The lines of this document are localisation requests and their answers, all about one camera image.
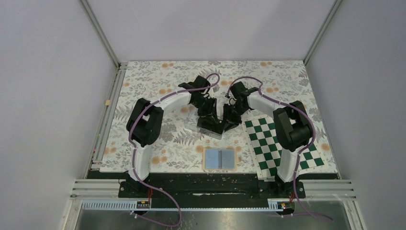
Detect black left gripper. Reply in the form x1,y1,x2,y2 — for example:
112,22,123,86
192,96,218,124

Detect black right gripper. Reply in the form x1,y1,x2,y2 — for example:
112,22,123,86
221,103,248,132

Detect clear plastic card box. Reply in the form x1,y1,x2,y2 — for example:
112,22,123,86
184,108,224,140

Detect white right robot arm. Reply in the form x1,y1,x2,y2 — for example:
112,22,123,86
222,81,315,197

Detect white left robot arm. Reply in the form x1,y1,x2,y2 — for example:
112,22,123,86
126,76,226,197

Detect green white chessboard mat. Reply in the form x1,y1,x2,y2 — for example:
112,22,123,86
241,109,326,182

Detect floral table mat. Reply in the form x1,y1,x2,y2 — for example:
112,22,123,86
100,60,338,173

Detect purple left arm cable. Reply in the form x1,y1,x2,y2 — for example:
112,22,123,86
128,73,221,227

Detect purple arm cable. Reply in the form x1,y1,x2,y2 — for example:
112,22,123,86
128,73,221,227
226,76,334,223

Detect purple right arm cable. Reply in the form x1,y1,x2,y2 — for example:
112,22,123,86
226,76,334,223

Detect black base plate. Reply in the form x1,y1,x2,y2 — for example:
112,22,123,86
90,172,338,208

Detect aluminium frame rail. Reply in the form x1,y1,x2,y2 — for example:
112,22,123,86
82,62,128,179

